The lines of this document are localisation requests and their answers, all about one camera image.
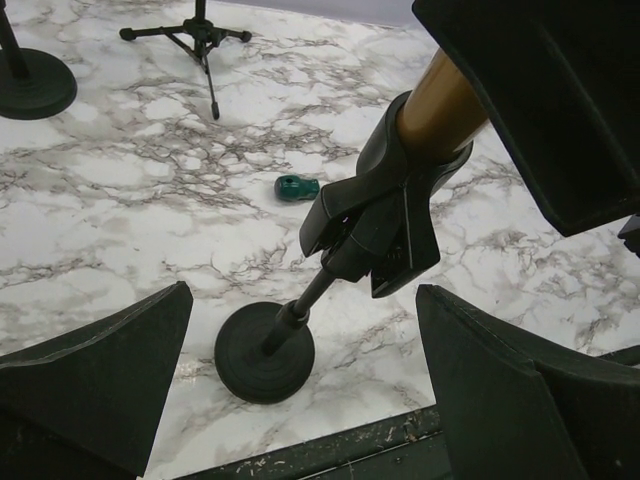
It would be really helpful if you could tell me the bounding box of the gold microphone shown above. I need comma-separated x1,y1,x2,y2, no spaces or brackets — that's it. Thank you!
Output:
397,50,489,162

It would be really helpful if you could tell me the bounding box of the black tripod microphone stand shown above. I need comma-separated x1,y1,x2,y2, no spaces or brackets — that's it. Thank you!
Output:
119,0,252,120

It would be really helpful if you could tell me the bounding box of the black clip microphone stand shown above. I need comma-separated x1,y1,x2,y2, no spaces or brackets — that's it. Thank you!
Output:
214,93,472,404

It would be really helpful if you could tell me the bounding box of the green handled screwdriver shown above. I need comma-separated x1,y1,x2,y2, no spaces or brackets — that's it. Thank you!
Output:
274,175,320,202

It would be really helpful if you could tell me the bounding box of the black round base stand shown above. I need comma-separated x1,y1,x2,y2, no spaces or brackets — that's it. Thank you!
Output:
1,1,77,120

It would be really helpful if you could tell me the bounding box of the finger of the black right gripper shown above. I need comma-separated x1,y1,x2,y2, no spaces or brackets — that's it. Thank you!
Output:
412,0,639,236

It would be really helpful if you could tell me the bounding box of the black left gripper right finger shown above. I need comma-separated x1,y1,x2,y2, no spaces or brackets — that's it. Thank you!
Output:
416,285,639,479

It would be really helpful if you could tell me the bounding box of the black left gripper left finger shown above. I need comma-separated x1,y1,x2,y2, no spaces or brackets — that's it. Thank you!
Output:
1,282,193,479

